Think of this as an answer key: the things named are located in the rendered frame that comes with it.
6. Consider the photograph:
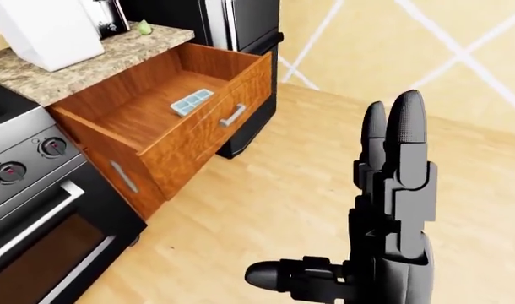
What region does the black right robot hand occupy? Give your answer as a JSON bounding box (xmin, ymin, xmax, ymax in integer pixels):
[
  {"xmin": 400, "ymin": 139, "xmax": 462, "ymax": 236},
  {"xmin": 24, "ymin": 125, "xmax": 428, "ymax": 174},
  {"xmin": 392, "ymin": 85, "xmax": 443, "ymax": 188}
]
[{"xmin": 245, "ymin": 89, "xmax": 438, "ymax": 304}]

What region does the open wooden drawer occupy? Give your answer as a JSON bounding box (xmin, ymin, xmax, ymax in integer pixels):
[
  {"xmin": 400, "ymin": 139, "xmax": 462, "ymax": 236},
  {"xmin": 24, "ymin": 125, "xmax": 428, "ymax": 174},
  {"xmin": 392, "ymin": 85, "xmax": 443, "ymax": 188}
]
[{"xmin": 46, "ymin": 42, "xmax": 274, "ymax": 202}]

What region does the black refrigerator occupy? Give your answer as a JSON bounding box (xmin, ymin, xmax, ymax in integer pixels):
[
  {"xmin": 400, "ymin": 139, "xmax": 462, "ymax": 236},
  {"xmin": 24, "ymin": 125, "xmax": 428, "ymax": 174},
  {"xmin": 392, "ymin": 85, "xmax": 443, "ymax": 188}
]
[{"xmin": 121, "ymin": 0, "xmax": 285, "ymax": 160}]

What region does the light blue ice tray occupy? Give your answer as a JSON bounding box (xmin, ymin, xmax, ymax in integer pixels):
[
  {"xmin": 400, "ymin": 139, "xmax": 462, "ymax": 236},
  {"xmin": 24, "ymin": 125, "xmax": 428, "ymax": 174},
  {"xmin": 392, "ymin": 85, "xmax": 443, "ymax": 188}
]
[{"xmin": 170, "ymin": 90, "xmax": 215, "ymax": 118}]

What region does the wooden cabinet door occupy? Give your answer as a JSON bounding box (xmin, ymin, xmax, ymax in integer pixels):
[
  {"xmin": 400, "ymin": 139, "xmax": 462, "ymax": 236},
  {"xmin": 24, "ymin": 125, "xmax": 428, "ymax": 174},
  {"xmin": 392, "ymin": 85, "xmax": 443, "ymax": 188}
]
[{"xmin": 81, "ymin": 144, "xmax": 166, "ymax": 222}]

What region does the black and silver coffee machine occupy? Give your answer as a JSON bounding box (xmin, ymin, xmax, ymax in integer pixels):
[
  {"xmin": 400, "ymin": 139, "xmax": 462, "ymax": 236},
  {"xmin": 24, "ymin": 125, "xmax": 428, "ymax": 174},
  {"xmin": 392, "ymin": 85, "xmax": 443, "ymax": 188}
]
[{"xmin": 91, "ymin": 0, "xmax": 133, "ymax": 41}]

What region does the granite countertop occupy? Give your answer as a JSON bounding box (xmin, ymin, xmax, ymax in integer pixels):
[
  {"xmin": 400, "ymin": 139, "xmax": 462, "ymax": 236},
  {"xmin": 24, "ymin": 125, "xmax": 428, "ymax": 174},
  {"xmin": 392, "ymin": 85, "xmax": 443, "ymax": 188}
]
[{"xmin": 0, "ymin": 20, "xmax": 196, "ymax": 108}]

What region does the black stove knob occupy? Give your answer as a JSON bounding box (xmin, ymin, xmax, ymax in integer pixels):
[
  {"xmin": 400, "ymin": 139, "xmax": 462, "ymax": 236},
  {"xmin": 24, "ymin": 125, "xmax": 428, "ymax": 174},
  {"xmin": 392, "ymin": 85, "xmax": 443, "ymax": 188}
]
[
  {"xmin": 36, "ymin": 136, "xmax": 68, "ymax": 158},
  {"xmin": 0, "ymin": 160, "xmax": 28, "ymax": 185}
]

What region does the stainless steel oven stove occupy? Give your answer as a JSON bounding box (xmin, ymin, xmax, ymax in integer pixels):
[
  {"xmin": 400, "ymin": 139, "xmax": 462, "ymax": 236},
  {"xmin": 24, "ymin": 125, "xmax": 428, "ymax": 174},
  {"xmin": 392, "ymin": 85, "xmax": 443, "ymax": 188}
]
[{"xmin": 0, "ymin": 78, "xmax": 149, "ymax": 304}]

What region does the white box appliance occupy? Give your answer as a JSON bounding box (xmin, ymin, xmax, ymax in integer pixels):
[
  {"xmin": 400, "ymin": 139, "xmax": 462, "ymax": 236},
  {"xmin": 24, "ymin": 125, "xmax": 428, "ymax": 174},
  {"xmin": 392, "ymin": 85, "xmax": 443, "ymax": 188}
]
[{"xmin": 0, "ymin": 0, "xmax": 106, "ymax": 73}]

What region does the silver drawer handle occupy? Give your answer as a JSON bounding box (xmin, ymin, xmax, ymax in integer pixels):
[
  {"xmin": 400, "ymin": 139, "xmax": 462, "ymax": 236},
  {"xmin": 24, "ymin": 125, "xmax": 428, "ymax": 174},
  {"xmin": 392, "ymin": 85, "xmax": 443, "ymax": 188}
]
[{"xmin": 219, "ymin": 103, "xmax": 247, "ymax": 128}]

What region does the silver cabinet door handle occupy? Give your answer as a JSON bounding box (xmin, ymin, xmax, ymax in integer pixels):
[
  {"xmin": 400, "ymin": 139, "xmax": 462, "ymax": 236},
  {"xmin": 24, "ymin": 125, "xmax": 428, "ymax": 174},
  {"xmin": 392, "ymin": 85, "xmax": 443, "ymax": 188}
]
[{"xmin": 109, "ymin": 160, "xmax": 139, "ymax": 194}]

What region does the silver oven door handle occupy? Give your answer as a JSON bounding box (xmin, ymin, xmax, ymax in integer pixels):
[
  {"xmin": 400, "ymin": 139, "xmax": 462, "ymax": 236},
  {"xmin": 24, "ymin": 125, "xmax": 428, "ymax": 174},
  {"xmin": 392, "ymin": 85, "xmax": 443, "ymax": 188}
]
[{"xmin": 0, "ymin": 180, "xmax": 86, "ymax": 269}]

